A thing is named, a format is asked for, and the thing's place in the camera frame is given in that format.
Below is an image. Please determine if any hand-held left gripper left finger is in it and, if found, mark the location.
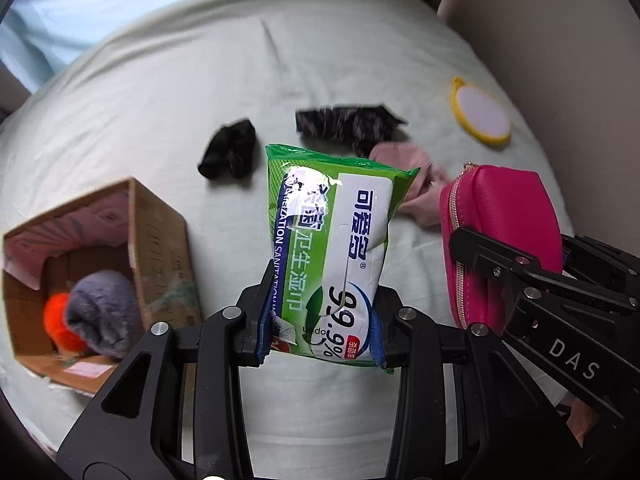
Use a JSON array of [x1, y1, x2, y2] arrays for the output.
[[56, 282, 274, 480]]

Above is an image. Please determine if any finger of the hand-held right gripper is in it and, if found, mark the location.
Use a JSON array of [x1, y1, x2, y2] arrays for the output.
[[448, 226, 638, 322], [559, 233, 640, 292]]

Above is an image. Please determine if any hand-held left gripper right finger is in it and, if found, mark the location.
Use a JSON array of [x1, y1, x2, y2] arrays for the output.
[[372, 286, 591, 480]]

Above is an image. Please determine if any magenta zip pouch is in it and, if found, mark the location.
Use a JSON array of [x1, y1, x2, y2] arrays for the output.
[[439, 162, 565, 331]]

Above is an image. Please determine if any green wet wipes packet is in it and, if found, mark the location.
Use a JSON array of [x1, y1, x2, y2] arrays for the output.
[[263, 143, 420, 373]]

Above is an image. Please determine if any cardboard box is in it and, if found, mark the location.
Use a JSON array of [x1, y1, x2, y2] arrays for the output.
[[1, 176, 205, 395]]

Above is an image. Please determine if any pale pink cloth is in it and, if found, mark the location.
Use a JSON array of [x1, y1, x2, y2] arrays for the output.
[[369, 141, 453, 228]]

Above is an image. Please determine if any yellow round mirror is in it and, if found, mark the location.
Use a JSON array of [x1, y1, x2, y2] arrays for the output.
[[450, 76, 513, 147]]

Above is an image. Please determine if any grey plush cloth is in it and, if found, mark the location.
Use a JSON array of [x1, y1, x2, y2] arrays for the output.
[[65, 270, 146, 361]]

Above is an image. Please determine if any black sock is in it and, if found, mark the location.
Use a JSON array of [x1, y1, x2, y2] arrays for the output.
[[196, 117, 257, 181]]

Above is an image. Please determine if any orange plush ball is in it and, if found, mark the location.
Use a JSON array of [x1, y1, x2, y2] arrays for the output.
[[42, 292, 83, 353]]

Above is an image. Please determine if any dark patterned cloth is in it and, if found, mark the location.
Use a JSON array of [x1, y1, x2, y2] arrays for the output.
[[295, 104, 408, 157]]

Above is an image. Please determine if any pale green bed sheet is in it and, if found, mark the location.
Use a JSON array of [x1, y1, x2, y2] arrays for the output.
[[0, 0, 576, 480]]

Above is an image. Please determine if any light blue cloth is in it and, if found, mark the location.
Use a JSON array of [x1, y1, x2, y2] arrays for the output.
[[0, 0, 271, 93]]

